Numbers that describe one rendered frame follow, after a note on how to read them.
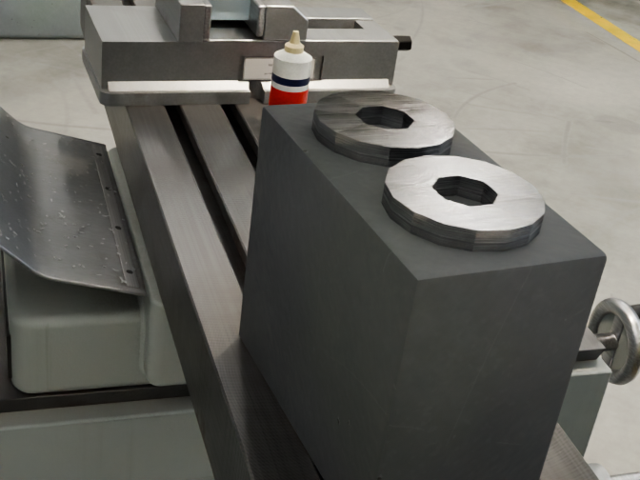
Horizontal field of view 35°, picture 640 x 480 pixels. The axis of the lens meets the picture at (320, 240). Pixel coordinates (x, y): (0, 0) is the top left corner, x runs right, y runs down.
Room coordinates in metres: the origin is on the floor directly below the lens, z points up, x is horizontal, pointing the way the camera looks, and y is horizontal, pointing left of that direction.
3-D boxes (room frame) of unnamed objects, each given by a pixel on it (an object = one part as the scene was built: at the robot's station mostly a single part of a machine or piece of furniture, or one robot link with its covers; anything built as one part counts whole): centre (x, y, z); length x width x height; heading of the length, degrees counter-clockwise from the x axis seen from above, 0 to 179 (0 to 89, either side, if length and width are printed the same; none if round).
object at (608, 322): (1.15, -0.38, 0.60); 0.16 x 0.12 x 0.12; 111
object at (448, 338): (0.56, -0.05, 1.00); 0.22 x 0.12 x 0.20; 27
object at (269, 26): (1.16, 0.10, 0.99); 0.12 x 0.06 x 0.04; 24
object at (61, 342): (0.97, 0.09, 0.76); 0.50 x 0.35 x 0.12; 111
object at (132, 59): (1.15, 0.12, 0.96); 0.35 x 0.15 x 0.11; 114
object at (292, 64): (1.02, 0.05, 0.96); 0.04 x 0.04 x 0.11
